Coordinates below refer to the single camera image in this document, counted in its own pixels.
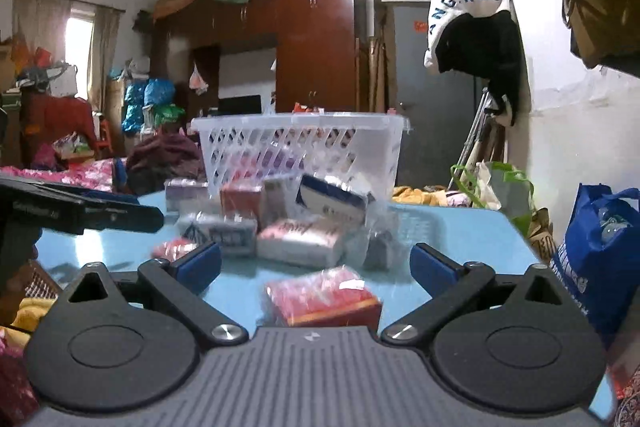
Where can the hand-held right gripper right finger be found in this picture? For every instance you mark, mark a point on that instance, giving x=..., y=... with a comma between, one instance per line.
x=432, y=269

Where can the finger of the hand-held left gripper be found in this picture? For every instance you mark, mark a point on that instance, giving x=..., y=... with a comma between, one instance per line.
x=95, y=196
x=125, y=221

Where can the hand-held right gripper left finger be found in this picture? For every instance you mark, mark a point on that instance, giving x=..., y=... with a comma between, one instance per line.
x=197, y=266

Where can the white black box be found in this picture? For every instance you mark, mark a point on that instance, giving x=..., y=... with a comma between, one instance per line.
x=220, y=234

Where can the dark item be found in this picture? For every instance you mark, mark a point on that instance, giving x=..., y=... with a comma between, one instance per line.
x=377, y=249

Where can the small purple box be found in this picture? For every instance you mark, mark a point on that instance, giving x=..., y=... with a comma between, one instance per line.
x=185, y=194

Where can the small red box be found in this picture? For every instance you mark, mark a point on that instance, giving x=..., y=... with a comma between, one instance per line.
x=241, y=204

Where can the white pink box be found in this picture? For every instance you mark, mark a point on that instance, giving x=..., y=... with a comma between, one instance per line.
x=300, y=242

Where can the red brown box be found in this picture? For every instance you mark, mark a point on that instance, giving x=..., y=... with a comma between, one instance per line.
x=322, y=299

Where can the blue and white box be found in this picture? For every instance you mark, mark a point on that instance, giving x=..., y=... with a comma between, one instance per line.
x=332, y=202

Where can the white plastic basket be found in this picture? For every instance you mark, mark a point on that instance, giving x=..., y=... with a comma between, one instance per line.
x=370, y=147

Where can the pink floral blanket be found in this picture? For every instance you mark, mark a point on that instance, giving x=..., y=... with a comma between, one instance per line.
x=75, y=172

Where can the checkered cloth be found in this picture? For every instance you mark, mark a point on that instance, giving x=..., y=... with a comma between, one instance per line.
x=42, y=279

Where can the yellow blanket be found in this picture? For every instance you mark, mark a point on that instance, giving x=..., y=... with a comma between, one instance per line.
x=417, y=197

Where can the dark red clothes pile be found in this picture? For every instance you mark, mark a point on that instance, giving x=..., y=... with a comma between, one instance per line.
x=162, y=157

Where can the red cloth covered furniture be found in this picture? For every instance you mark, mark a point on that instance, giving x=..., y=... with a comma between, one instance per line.
x=60, y=117

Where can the blue plastic bag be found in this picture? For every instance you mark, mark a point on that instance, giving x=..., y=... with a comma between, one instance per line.
x=159, y=92
x=132, y=112

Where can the green white shopping bag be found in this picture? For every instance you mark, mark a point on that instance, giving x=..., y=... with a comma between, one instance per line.
x=510, y=192

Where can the brown paper bag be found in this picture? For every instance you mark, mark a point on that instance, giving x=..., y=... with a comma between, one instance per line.
x=542, y=232

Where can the patterned curtain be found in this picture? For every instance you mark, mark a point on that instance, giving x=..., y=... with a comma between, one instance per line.
x=104, y=57

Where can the metal crutches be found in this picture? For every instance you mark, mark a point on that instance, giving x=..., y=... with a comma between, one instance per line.
x=475, y=132

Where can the grey door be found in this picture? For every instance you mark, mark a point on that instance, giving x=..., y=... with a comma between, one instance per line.
x=440, y=117

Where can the white orange plastic bag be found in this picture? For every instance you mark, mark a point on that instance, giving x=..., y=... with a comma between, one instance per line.
x=197, y=79

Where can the black television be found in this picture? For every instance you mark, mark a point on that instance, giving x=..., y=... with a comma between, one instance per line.
x=239, y=106

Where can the blue tote bag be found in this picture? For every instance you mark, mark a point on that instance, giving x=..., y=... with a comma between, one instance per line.
x=595, y=277

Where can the water bottle in tote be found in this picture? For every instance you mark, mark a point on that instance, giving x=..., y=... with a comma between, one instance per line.
x=612, y=224

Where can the red white plastic bag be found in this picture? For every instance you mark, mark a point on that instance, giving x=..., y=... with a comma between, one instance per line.
x=307, y=108

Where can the black hanging garment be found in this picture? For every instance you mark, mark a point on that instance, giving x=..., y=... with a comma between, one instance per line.
x=480, y=47

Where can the brown wooden wardrobe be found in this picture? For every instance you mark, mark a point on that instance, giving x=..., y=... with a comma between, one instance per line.
x=315, y=37

